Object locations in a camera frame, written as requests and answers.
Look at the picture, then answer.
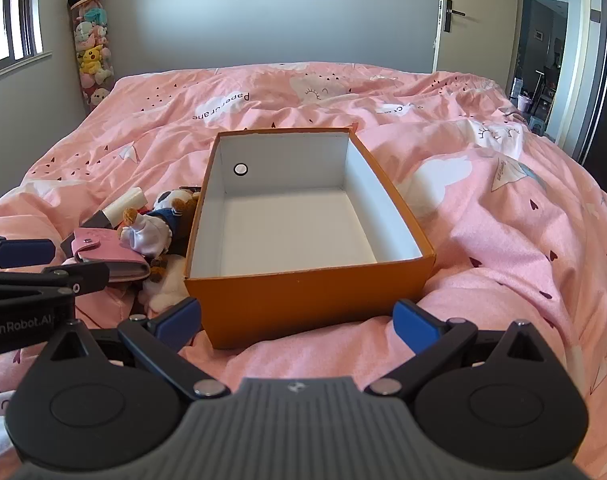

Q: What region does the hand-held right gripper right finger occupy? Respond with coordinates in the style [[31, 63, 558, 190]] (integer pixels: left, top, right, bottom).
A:
[[364, 299, 559, 401]]

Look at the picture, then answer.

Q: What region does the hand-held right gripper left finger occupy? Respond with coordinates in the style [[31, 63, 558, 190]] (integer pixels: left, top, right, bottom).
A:
[[36, 297, 230, 401]]

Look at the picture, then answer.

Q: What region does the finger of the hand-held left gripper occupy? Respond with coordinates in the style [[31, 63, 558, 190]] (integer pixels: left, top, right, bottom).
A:
[[0, 235, 57, 271], [0, 261, 110, 297]]

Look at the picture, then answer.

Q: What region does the white cylindrical tube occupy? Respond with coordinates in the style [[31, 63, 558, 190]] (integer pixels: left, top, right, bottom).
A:
[[106, 186, 146, 228]]

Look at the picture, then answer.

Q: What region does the orange cardboard box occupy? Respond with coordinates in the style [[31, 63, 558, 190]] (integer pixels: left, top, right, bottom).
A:
[[183, 127, 437, 351]]

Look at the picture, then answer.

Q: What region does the brown white dog plush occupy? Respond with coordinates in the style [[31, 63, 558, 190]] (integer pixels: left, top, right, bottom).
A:
[[176, 187, 202, 241]]

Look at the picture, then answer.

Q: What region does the pink card wallet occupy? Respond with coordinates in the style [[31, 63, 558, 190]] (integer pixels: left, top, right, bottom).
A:
[[72, 227, 151, 281]]

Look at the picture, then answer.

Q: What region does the dark grey box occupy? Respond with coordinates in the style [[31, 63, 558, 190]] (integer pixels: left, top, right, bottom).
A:
[[60, 208, 115, 256]]

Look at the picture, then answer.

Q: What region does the plush doll in white dress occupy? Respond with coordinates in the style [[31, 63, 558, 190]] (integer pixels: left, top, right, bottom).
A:
[[117, 189, 184, 261]]

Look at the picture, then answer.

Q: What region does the pink printed blanket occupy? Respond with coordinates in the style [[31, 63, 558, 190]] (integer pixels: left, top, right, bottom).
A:
[[0, 61, 607, 480]]

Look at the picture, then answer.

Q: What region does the clear tube of plush toys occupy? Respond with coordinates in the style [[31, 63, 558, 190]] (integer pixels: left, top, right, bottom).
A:
[[67, 0, 116, 111]]

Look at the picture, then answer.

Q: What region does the window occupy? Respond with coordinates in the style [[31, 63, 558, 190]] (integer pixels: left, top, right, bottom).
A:
[[0, 0, 51, 83]]

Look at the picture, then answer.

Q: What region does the black door frame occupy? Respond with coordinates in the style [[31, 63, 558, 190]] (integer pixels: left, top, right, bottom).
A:
[[581, 0, 607, 181]]

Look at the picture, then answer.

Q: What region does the black door handle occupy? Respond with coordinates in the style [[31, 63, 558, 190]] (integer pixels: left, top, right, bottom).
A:
[[441, 0, 467, 33]]

